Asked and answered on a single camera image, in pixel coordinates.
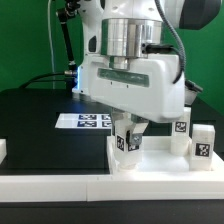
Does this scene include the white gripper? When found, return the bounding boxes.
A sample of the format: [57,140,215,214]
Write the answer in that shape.
[79,54,185,151]

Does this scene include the white square table top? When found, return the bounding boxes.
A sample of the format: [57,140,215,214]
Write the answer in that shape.
[107,136,224,174]

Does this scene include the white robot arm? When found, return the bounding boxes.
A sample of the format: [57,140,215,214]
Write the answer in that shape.
[77,0,222,151]

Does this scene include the white plate with fiducial tags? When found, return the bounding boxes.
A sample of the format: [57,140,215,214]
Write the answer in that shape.
[55,113,112,129]

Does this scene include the white front fence bar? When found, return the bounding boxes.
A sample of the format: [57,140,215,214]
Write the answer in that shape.
[0,173,224,202]

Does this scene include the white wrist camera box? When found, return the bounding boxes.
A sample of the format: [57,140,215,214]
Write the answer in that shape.
[185,80,203,106]

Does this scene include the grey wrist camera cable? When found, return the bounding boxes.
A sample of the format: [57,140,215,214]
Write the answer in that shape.
[143,0,188,85]

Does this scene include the black cables behind base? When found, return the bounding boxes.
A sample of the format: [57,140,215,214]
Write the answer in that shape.
[19,72,75,90]

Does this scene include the black camera stand pole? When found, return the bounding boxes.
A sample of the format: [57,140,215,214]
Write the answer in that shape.
[56,0,80,93]

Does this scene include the white hanging cable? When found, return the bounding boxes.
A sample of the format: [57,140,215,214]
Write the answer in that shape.
[46,0,57,90]

